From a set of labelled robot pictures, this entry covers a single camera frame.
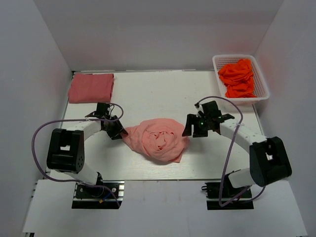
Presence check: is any white perforated plastic basket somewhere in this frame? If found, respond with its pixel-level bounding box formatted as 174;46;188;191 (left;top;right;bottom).
212;54;270;105

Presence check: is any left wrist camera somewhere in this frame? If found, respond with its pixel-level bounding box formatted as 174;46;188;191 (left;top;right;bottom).
95;103;111;119

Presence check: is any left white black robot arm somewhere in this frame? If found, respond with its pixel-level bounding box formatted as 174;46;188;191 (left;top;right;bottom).
46;114;128;197

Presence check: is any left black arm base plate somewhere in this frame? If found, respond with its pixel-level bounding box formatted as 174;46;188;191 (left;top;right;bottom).
72;181;124;210

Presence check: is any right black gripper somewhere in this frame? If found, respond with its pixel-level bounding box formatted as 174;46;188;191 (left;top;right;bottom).
182;114;211;138

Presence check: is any salmon pink t shirt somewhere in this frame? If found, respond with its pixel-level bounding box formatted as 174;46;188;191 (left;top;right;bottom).
122;118;190;162

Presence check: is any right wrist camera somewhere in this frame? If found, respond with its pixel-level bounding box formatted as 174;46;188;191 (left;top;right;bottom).
201;101;222;119

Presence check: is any folded dusty red t shirt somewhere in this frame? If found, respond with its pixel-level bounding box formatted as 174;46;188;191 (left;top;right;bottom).
68;74;114;104

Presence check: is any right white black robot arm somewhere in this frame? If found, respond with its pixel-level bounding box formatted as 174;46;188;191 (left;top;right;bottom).
182;114;292;197

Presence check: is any crumpled orange t shirt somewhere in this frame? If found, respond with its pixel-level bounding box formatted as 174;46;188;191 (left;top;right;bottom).
218;59;256;98

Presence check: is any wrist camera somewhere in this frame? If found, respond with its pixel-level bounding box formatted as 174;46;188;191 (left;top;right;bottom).
95;103;111;119
201;101;222;119

